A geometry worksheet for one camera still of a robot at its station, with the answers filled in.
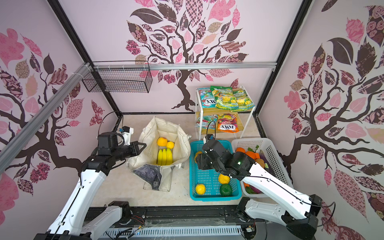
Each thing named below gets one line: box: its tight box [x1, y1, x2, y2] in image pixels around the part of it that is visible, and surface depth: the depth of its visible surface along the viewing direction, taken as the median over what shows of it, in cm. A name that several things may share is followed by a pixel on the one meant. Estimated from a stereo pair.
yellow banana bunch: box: [157, 148, 173, 166], surface depth 94 cm
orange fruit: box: [166, 141, 175, 149], surface depth 98 cm
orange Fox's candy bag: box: [217, 113, 240, 133], surface depth 92 cm
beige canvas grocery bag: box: [126, 116, 192, 192], surface depth 80 cm
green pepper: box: [219, 184, 233, 197], surface depth 79 cm
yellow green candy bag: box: [210, 85, 256, 112], surface depth 77 cm
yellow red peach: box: [157, 137, 168, 147], surface depth 96 cm
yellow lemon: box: [195, 184, 206, 195], surface depth 80 cm
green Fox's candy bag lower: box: [194, 114, 218, 130], surface depth 92 cm
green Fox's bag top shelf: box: [197, 87, 217, 109], surface depth 79 cm
